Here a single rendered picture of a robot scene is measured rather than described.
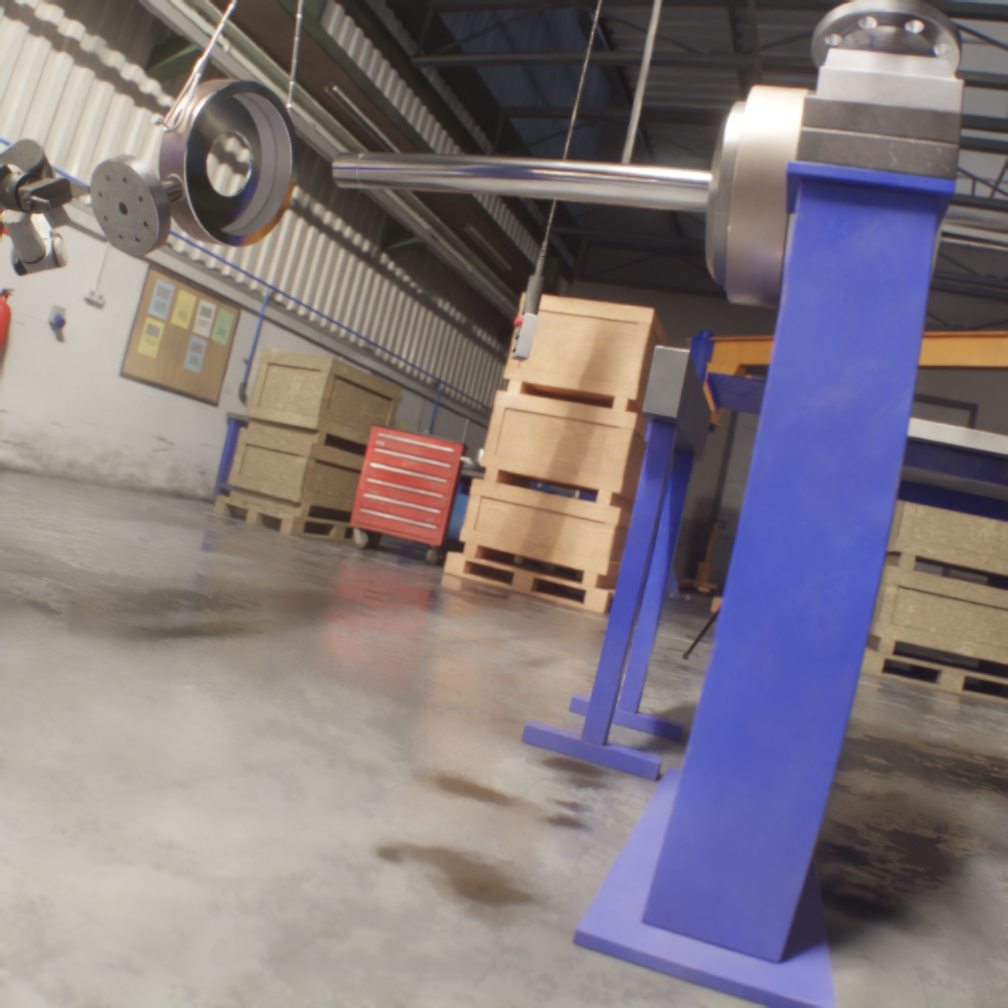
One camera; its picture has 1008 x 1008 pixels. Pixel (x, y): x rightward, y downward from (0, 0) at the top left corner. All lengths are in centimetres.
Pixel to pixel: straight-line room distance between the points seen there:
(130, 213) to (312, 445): 440
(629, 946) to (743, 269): 96
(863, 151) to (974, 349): 661
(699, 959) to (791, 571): 45
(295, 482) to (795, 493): 523
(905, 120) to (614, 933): 103
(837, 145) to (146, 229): 122
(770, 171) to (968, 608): 453
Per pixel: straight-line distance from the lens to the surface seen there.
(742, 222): 127
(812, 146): 107
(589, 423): 552
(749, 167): 127
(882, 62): 139
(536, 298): 227
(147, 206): 164
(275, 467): 614
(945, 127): 110
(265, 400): 634
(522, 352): 222
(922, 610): 547
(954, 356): 768
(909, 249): 104
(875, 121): 110
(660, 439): 169
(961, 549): 556
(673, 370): 164
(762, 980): 100
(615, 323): 569
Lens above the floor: 46
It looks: 2 degrees up
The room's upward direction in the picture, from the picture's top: 13 degrees clockwise
